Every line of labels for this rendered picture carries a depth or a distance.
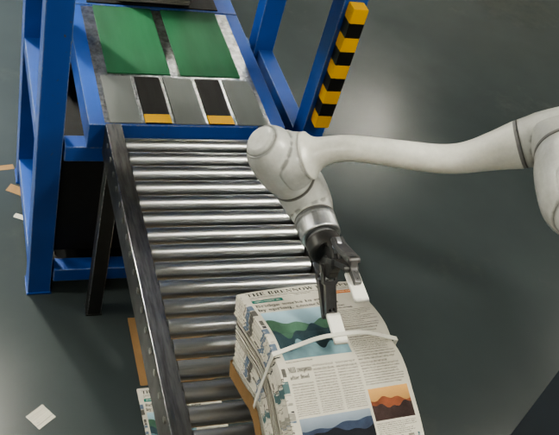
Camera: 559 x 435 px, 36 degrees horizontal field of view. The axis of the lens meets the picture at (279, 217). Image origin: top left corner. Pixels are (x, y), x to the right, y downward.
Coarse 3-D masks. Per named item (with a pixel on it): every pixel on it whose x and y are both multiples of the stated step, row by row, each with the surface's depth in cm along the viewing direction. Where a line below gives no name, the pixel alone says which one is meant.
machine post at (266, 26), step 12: (264, 0) 323; (276, 0) 322; (264, 12) 324; (276, 12) 325; (264, 24) 328; (276, 24) 329; (252, 36) 337; (264, 36) 332; (276, 36) 333; (252, 48) 337; (264, 48) 336
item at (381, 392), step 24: (288, 384) 169; (312, 384) 171; (336, 384) 173; (360, 384) 174; (384, 384) 176; (408, 384) 178; (264, 408) 181; (288, 408) 167; (312, 408) 169; (336, 408) 170; (360, 408) 172; (384, 408) 174; (408, 408) 175; (264, 432) 181; (288, 432) 167; (312, 432) 167; (336, 432) 168; (360, 432) 170; (384, 432) 171; (408, 432) 173
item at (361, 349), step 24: (288, 336) 177; (312, 336) 179; (360, 336) 182; (264, 360) 178; (288, 360) 173; (312, 360) 174; (336, 360) 176; (360, 360) 177; (384, 360) 179; (264, 384) 180
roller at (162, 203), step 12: (144, 204) 243; (156, 204) 244; (168, 204) 245; (180, 204) 247; (192, 204) 248; (204, 204) 249; (216, 204) 250; (228, 204) 252; (240, 204) 253; (252, 204) 254; (264, 204) 256; (276, 204) 257
